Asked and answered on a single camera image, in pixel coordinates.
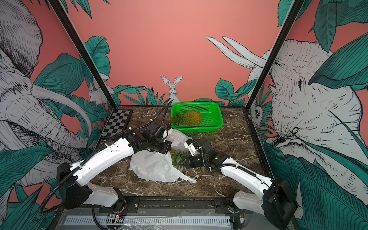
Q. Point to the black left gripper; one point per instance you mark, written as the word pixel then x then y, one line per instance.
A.
pixel 168 144

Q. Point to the right black frame post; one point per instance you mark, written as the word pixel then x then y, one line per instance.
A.
pixel 288 23

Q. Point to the pineapple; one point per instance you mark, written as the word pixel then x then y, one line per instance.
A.
pixel 178 159
pixel 190 118

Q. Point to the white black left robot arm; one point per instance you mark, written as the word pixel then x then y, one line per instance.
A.
pixel 76 188

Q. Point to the black frame post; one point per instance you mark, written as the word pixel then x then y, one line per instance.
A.
pixel 86 57
pixel 288 23

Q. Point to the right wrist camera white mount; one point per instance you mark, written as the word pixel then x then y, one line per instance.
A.
pixel 190 145

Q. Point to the left black frame post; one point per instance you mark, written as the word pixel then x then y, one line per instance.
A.
pixel 86 57

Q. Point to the green plastic basket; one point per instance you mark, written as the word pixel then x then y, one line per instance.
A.
pixel 211 113

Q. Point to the white plastic bag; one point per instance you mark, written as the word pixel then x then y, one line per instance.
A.
pixel 154 166

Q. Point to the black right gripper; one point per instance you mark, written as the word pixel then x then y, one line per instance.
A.
pixel 190 163

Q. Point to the white slotted cable duct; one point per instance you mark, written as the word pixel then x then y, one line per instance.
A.
pixel 215 221

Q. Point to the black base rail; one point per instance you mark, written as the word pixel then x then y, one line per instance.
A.
pixel 133 204

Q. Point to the black white checkerboard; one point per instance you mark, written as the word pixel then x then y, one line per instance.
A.
pixel 116 123

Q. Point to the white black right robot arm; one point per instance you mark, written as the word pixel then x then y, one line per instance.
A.
pixel 270 197

